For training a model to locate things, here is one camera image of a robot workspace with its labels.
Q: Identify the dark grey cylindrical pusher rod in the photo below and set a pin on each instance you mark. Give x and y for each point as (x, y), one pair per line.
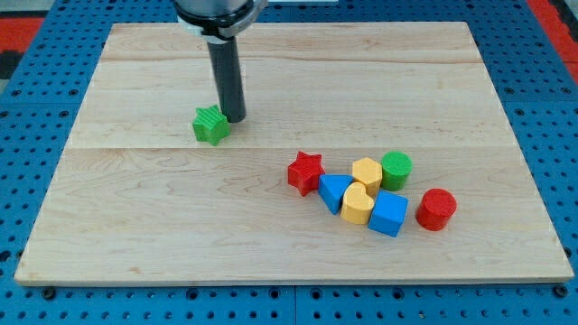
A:
(226, 71)

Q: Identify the blue triangle block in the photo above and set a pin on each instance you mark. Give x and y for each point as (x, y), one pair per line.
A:
(332, 188)

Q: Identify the yellow hexagon block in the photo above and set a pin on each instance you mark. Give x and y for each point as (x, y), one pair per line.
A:
(369, 173)

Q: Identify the green star block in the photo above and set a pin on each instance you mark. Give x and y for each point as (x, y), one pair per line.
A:
(210, 125)

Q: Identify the red star block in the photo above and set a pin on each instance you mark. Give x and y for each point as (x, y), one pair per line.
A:
(305, 171)

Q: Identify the light wooden board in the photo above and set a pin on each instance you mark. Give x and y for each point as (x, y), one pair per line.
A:
(136, 201)

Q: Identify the yellow heart block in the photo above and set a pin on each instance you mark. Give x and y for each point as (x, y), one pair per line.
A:
(357, 205)

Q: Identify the green cylinder block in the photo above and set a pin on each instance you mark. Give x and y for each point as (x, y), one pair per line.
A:
(396, 168)

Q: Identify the blue cube block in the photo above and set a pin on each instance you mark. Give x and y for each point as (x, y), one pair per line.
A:
(388, 214)

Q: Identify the red cylinder block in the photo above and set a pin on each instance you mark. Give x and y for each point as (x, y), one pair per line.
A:
(435, 209)

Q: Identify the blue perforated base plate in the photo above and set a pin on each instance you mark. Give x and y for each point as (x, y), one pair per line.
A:
(43, 96)

